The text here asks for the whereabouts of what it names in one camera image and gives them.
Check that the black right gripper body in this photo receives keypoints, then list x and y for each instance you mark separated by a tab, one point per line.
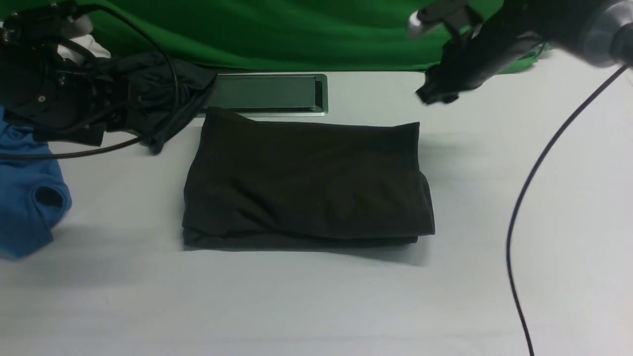
465	65

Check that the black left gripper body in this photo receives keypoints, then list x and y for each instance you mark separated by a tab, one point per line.
59	100

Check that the silver table cable hatch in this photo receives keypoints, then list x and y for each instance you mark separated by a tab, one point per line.
271	95

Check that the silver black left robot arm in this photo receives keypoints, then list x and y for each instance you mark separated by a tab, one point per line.
41	27

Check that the green backdrop cloth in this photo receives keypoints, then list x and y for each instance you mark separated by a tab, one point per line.
287	35

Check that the white crumpled garment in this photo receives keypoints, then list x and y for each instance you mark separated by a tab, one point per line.
77	43

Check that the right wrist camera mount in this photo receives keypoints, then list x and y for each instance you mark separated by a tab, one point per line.
454	15

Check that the dark teal crumpled garment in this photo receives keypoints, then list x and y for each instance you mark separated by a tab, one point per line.
165	105

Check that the blue t-shirt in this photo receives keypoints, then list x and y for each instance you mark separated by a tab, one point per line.
33	201

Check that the gray right robot arm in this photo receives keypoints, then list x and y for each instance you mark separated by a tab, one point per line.
598	32

